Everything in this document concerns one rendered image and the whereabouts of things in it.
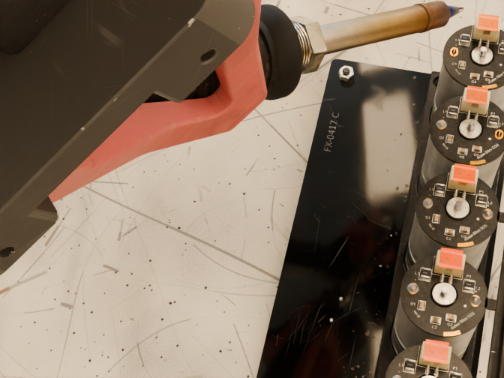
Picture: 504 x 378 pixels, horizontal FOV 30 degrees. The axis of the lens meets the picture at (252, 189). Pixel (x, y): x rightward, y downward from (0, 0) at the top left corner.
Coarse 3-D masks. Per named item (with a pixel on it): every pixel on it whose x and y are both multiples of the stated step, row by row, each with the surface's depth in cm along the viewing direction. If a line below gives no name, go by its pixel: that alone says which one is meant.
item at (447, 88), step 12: (480, 48) 31; (480, 60) 31; (492, 60) 31; (444, 72) 31; (444, 84) 32; (456, 84) 31; (444, 96) 32; (456, 96) 31; (492, 96) 31; (432, 108) 34
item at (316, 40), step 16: (368, 16) 26; (384, 16) 26; (400, 16) 27; (416, 16) 27; (432, 16) 27; (448, 16) 28; (304, 32) 24; (320, 32) 25; (336, 32) 25; (352, 32) 26; (368, 32) 26; (384, 32) 26; (400, 32) 27; (416, 32) 27; (304, 48) 24; (320, 48) 25; (336, 48) 25; (304, 64) 24
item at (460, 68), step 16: (464, 32) 31; (448, 48) 31; (464, 48) 31; (496, 48) 31; (448, 64) 31; (464, 64) 31; (496, 64) 31; (464, 80) 30; (480, 80) 30; (496, 80) 30
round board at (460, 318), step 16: (432, 256) 28; (416, 272) 28; (432, 272) 28; (464, 272) 28; (400, 288) 27; (464, 288) 27; (480, 288) 27; (416, 304) 27; (432, 304) 27; (464, 304) 27; (480, 304) 27; (416, 320) 27; (432, 320) 27; (448, 320) 27; (464, 320) 27; (480, 320) 27; (448, 336) 27
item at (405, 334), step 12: (432, 288) 28; (432, 300) 27; (444, 300) 27; (456, 300) 27; (396, 312) 30; (396, 324) 30; (408, 324) 28; (396, 336) 30; (408, 336) 28; (420, 336) 28; (432, 336) 27; (468, 336) 28; (396, 348) 31; (456, 348) 28
